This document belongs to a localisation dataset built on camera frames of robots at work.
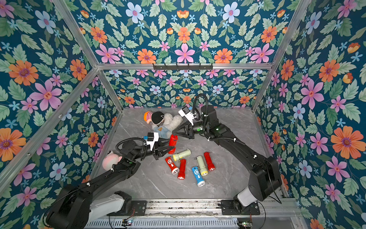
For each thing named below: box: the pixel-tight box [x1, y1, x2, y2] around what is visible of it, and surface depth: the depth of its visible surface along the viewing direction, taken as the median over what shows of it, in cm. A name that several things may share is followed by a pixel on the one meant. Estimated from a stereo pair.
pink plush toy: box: [101, 153, 123, 171], surface depth 85 cm
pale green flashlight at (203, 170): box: [195, 155, 209, 177], surface depth 88 cm
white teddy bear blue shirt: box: [152, 113, 183, 139], surface depth 101 cm
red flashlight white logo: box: [164, 156, 180, 176], surface depth 88 cm
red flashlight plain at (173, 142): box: [167, 134, 179, 155], surface depth 69 cm
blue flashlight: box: [191, 166, 206, 188], surface depth 84 cm
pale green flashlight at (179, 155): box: [172, 148, 192, 162], surface depth 94 cm
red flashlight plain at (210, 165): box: [203, 151, 216, 172], surface depth 90 cm
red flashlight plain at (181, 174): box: [177, 158, 187, 180], surface depth 87 cm
